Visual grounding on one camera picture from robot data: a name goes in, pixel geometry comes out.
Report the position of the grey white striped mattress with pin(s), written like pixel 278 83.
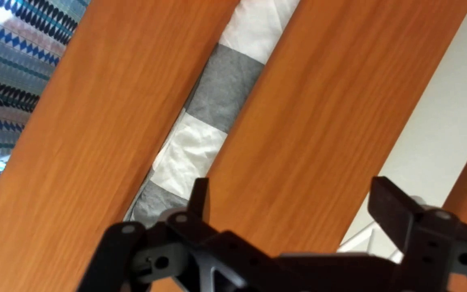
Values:
pixel 213 105

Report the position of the blue patterned bedspread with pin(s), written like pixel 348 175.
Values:
pixel 33 39

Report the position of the white plastic hanger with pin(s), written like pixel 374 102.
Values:
pixel 366 235

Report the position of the wooden bunk bed frame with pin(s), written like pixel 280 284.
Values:
pixel 317 127

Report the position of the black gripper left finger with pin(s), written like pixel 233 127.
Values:
pixel 182 247

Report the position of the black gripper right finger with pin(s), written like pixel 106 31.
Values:
pixel 432 240

